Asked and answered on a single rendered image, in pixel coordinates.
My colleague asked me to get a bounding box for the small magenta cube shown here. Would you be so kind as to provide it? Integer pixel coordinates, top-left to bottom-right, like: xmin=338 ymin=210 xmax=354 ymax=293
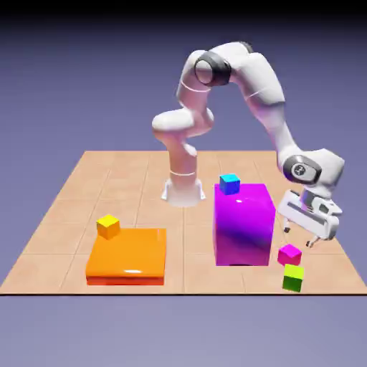
xmin=277 ymin=243 xmax=302 ymax=267

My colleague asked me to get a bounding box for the large orange box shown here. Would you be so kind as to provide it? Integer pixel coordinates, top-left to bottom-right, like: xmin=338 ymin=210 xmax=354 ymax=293
xmin=85 ymin=227 xmax=168 ymax=287

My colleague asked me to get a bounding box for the small yellow cube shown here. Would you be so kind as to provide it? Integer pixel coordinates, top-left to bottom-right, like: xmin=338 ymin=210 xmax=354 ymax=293
xmin=96 ymin=214 xmax=121 ymax=240

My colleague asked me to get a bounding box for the large magenta box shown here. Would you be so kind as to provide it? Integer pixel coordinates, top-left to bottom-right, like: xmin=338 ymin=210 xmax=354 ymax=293
xmin=214 ymin=182 xmax=277 ymax=267

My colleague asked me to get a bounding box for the small green cube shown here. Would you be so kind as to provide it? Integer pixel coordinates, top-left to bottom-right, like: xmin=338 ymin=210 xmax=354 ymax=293
xmin=282 ymin=264 xmax=305 ymax=293

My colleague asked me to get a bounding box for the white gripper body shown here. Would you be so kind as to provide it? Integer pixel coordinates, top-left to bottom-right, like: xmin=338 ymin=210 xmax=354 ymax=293
xmin=277 ymin=189 xmax=343 ymax=242

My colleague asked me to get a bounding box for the small blue cube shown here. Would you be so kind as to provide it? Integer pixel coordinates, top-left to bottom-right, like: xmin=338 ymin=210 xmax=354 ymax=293
xmin=219 ymin=173 xmax=242 ymax=196

